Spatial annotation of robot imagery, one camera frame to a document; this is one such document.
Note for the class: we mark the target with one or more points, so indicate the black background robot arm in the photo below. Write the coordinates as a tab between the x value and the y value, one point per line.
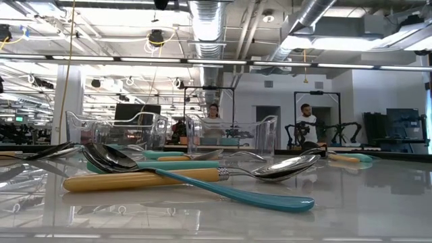
290	130
352	127

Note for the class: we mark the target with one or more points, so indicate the person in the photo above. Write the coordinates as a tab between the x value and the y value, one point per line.
213	111
308	125

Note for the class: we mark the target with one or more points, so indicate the clear plastic bin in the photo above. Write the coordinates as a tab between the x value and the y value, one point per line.
72	128
266	135

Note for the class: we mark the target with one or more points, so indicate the LED light bar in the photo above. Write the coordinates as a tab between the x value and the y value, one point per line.
216	61

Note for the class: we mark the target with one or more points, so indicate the black display screen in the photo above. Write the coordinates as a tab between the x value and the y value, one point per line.
135	113

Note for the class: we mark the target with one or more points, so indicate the white pillar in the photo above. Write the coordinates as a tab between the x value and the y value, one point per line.
72	101

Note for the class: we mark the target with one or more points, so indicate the dark equipment rack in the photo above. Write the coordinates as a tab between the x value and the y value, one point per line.
401	125

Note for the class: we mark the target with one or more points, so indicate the green exit sign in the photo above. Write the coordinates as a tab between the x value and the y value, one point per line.
19	119

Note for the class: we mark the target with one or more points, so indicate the black background equipment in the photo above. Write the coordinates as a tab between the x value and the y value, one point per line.
13	133

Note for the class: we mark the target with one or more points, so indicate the black background rig frame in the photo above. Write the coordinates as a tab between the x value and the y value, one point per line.
317	92
209	87

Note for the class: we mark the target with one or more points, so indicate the silver ventilation duct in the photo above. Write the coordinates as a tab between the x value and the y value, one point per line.
207	27
314	10

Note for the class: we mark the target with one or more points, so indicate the black ceiling camera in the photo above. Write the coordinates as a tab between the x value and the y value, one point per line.
156	37

